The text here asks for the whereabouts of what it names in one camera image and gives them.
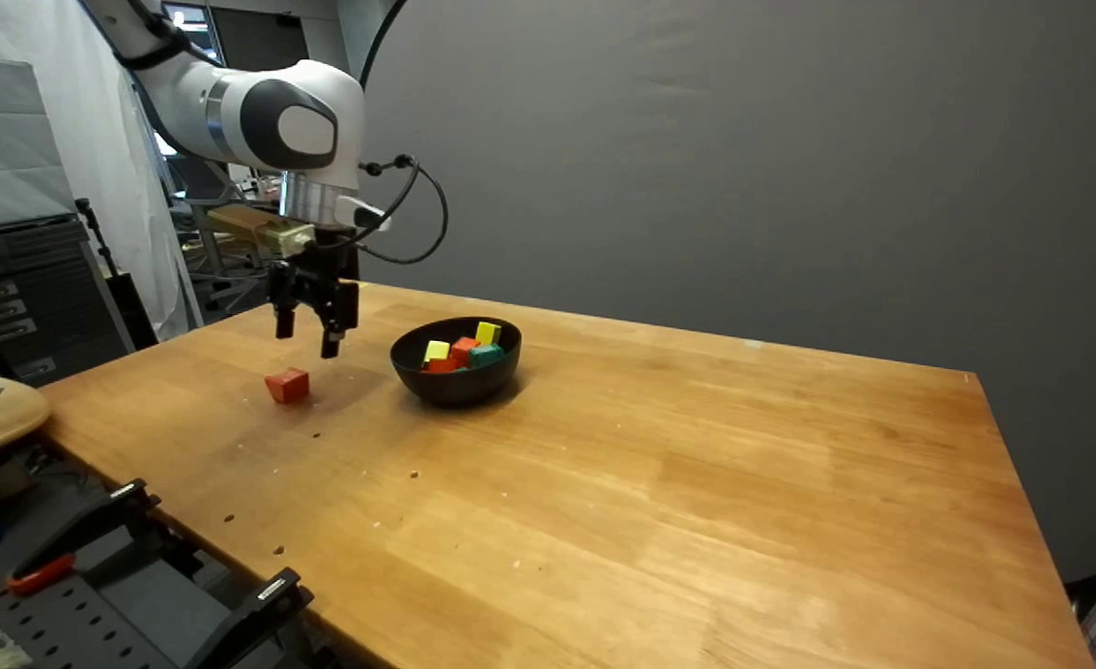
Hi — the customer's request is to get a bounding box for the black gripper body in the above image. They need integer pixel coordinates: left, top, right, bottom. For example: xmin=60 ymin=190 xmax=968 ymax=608
xmin=266 ymin=235 xmax=364 ymax=316

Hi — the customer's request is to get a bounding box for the orange-red wooden cube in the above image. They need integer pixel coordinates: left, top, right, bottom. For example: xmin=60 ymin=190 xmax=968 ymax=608
xmin=260 ymin=364 xmax=313 ymax=408

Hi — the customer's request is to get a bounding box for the black bowl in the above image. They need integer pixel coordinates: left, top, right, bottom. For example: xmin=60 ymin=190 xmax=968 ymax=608
xmin=385 ymin=311 xmax=522 ymax=413

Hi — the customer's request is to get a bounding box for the dark office chair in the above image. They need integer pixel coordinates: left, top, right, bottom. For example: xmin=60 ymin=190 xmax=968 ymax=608
xmin=163 ymin=152 xmax=277 ymax=320

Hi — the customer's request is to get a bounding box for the black leaning stand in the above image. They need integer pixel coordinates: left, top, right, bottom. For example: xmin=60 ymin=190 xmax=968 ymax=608
xmin=70 ymin=194 xmax=159 ymax=351

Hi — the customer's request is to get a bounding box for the white curtain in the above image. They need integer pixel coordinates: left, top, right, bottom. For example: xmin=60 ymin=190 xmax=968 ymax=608
xmin=0 ymin=0 xmax=205 ymax=342

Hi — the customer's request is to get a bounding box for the black drawer cabinet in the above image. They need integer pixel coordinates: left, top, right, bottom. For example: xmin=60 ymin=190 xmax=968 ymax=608
xmin=0 ymin=213 xmax=138 ymax=385

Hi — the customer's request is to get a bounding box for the round wooden board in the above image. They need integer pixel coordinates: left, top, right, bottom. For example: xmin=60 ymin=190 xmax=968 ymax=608
xmin=0 ymin=371 xmax=53 ymax=470

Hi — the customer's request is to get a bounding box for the black pegboard bench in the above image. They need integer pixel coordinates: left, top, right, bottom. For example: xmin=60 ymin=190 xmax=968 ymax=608
xmin=0 ymin=438 xmax=364 ymax=669

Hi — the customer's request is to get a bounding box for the grey cloth cover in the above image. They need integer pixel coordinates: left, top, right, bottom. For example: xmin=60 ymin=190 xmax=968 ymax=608
xmin=0 ymin=53 xmax=79 ymax=239

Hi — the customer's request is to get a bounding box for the grey fabric backdrop panel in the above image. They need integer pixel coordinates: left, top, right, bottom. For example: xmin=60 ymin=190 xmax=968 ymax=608
xmin=348 ymin=0 xmax=1096 ymax=587

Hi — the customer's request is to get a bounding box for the tan wrist camera box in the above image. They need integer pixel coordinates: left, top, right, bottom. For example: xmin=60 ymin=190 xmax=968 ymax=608
xmin=205 ymin=202 xmax=319 ymax=260

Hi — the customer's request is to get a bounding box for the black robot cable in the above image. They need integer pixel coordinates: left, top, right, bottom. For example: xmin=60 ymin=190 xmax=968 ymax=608
xmin=354 ymin=152 xmax=453 ymax=270

